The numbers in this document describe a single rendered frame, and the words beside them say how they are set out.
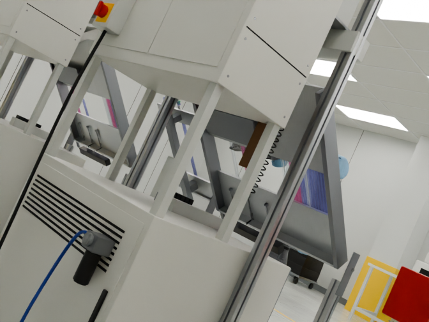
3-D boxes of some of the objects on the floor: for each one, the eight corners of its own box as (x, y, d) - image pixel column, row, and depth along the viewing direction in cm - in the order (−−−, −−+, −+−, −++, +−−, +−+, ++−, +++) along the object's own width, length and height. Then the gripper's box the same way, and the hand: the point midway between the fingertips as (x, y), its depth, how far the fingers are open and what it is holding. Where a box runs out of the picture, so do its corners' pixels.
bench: (369, 324, 782) (391, 273, 787) (472, 381, 674) (496, 321, 679) (344, 317, 730) (368, 262, 735) (451, 376, 622) (479, 312, 627)
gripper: (258, 124, 249) (223, 131, 236) (274, 128, 242) (239, 137, 229) (257, 142, 252) (223, 150, 239) (272, 147, 245) (238, 156, 232)
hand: (233, 149), depth 236 cm, fingers closed, pressing on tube
